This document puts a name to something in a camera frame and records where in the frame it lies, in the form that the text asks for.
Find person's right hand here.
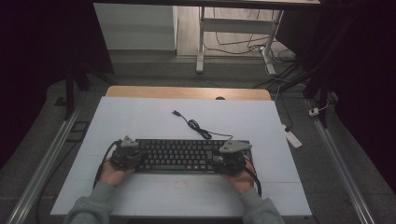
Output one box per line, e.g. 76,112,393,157
220,163,257,196

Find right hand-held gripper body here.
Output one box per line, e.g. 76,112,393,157
212,139,253,175

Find person's left hand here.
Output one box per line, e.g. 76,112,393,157
98,159,135,188

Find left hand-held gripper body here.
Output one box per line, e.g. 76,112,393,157
109,134,147,172

